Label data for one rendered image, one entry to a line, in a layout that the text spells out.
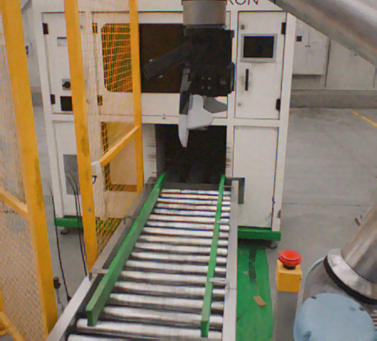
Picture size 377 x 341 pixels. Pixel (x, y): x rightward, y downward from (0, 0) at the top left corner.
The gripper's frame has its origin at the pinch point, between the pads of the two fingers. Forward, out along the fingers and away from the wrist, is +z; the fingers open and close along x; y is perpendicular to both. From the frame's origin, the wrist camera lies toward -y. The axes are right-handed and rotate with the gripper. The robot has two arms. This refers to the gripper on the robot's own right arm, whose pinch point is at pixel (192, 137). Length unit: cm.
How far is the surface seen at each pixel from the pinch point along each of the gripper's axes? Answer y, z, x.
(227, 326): -1, 90, 53
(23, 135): -74, 15, 40
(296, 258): 22, 45, 37
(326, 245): 47, 149, 235
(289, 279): 20, 51, 35
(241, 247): -20, 149, 210
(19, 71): -73, -7, 41
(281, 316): 19, 65, 35
